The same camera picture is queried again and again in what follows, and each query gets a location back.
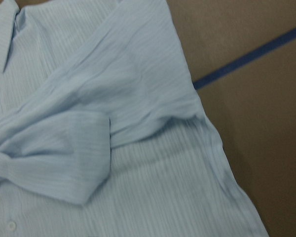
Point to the light blue button-up shirt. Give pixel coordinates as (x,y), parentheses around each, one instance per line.
(102,133)

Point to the brown table cover mat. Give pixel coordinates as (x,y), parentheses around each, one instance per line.
(253,107)

